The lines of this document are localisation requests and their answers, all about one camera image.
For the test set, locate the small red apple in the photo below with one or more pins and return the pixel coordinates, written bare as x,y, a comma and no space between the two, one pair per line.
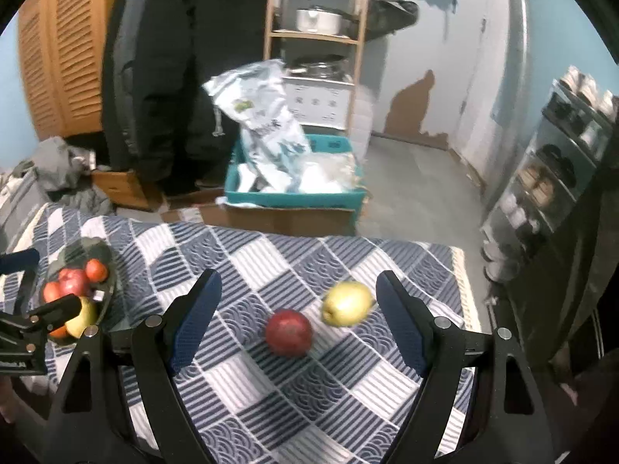
288,332

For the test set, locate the shoe rack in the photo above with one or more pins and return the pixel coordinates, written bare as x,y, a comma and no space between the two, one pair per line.
556,154

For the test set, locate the white cooking pot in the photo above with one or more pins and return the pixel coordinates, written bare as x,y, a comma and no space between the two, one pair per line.
317,22

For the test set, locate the large dark red apple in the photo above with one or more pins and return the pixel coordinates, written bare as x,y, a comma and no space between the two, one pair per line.
73,281

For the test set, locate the white paper label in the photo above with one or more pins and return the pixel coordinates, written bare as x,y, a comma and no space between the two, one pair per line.
98,295

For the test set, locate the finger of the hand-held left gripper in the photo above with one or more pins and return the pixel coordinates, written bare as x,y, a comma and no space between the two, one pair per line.
55,312
19,259

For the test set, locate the steel pot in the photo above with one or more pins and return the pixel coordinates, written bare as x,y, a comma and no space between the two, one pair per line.
319,67

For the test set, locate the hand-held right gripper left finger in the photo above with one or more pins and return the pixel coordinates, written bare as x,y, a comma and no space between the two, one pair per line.
193,324

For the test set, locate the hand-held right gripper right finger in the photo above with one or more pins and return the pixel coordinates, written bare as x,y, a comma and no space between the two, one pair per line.
401,324

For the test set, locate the grey garment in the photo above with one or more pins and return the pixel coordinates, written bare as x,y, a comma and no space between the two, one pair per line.
58,159

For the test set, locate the orange-brown cardboard box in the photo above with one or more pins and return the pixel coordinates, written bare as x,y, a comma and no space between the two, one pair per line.
123,188

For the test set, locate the grey tote bag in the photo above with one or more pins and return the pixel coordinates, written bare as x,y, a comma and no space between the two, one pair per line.
19,203

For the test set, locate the ribbed glass bowl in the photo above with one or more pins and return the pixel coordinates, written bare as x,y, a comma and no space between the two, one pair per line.
82,251

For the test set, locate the clear plastic bags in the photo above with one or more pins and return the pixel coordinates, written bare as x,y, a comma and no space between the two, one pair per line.
329,174

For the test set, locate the orange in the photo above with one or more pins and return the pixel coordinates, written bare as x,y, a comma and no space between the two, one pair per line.
51,292
58,332

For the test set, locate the blue white patterned tablecloth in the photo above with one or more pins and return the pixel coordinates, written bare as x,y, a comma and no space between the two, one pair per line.
290,396

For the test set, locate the yellow-green apple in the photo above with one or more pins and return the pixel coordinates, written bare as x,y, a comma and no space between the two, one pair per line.
347,303
87,321

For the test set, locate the wooden louvered cabinet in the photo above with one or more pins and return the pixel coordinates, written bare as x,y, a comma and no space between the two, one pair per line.
72,48

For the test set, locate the black jacket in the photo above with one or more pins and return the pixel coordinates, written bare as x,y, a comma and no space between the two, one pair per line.
183,82

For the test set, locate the small tangerine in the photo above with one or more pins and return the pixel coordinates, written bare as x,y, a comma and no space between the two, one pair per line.
96,270

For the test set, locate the white storage box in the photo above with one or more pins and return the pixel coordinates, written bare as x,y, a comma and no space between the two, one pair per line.
314,101

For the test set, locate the white printed plastic bag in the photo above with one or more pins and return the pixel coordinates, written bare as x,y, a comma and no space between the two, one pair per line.
261,116

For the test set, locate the wooden shelf rack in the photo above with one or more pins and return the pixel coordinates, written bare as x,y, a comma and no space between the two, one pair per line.
314,37

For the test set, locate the grey-green bag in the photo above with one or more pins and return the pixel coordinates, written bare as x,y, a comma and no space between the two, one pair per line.
391,9

